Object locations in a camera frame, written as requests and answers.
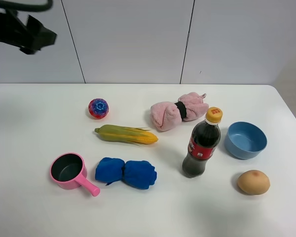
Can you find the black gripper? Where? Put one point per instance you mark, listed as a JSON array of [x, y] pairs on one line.
[[30, 38]]

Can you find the blue towel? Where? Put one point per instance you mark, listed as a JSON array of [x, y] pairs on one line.
[[135, 173]]

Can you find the red blue spiky ball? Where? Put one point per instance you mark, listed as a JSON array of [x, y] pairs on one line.
[[98, 108]]

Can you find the pink toy saucepan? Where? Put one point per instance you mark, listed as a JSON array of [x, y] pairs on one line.
[[69, 172]]

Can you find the yellow green toy corn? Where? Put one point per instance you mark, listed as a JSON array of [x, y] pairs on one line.
[[133, 135]]

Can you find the pink rolled towel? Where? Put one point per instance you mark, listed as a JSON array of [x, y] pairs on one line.
[[167, 115]]

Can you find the cola bottle yellow cap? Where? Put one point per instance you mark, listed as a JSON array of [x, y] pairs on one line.
[[204, 139]]

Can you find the blue plastic bowl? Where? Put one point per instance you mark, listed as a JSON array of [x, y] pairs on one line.
[[244, 140]]

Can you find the tan toy bun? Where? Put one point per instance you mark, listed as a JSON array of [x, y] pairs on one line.
[[253, 182]]

